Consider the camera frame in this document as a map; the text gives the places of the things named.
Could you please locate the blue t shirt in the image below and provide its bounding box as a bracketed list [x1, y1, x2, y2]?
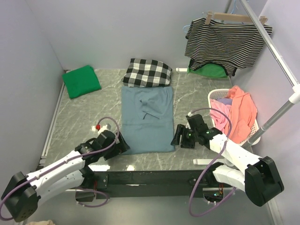
[121, 86, 174, 155]

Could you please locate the black white checkered shirt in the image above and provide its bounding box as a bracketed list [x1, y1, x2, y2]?
[121, 58, 173, 88]

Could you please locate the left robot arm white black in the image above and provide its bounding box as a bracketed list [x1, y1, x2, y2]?
[0, 130, 130, 222]

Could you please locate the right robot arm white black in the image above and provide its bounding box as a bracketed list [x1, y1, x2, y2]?
[171, 114, 284, 207]

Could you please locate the white laundry basket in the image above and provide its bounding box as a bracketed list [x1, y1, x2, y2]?
[208, 89, 259, 146]

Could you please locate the lilac garment in basket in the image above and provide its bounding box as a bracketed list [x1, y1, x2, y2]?
[217, 98, 233, 105]

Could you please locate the coral pink shirt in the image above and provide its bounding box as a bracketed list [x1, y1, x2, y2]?
[227, 85, 257, 144]

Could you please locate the folded green t shirt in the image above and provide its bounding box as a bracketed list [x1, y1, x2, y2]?
[62, 65, 101, 99]

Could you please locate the green garment under striped shirt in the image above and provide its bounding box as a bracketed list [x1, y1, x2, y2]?
[187, 64, 227, 78]

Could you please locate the black white striped shirt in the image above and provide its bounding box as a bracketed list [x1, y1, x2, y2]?
[185, 18, 265, 76]

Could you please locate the beige cloth at bottom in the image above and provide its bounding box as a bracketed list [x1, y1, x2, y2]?
[26, 220, 55, 225]

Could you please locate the silver clothes rack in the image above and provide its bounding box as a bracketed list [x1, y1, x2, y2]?
[224, 0, 300, 149]

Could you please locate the wooden clip hanger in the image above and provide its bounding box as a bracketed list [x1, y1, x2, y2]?
[202, 11, 269, 25]

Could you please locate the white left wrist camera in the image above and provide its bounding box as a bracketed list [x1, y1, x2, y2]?
[95, 123, 111, 132]

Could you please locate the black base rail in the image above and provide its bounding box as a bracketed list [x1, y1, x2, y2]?
[79, 170, 202, 197]

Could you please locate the aluminium frame rail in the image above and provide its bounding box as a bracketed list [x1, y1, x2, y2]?
[26, 76, 65, 173]

